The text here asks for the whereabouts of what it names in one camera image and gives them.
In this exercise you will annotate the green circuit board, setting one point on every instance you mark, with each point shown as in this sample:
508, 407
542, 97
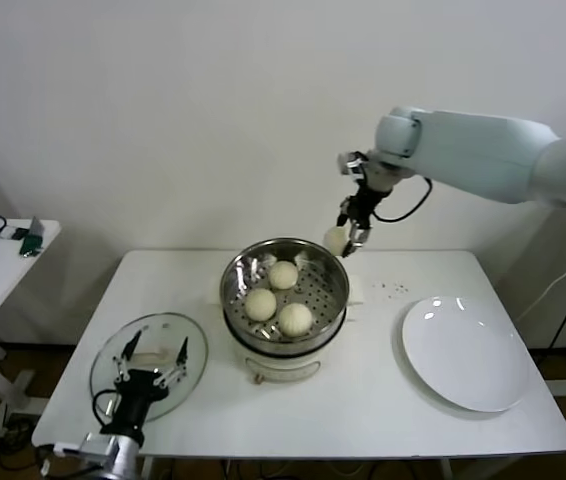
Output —
30, 242

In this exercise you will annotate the white round plate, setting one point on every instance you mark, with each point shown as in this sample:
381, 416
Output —
463, 350

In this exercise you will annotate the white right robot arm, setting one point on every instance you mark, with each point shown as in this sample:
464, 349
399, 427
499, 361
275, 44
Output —
473, 150

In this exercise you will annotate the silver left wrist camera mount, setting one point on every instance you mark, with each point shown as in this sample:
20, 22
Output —
98, 442

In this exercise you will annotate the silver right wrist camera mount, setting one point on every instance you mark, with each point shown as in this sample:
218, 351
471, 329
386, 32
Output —
350, 162

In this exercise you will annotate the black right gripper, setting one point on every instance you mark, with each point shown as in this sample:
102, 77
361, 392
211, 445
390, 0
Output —
368, 202

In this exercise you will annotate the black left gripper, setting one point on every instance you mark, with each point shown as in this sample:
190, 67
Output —
135, 390

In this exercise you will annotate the stainless steel steamer basket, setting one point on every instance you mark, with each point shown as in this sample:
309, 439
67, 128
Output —
323, 295

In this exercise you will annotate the white steamed baozi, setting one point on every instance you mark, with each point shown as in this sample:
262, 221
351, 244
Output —
260, 305
284, 275
335, 240
294, 320

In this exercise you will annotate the cream electric cooking pot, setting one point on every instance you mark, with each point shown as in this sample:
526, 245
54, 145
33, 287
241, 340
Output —
283, 367

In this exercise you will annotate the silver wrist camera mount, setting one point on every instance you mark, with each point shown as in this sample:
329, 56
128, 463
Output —
98, 442
350, 162

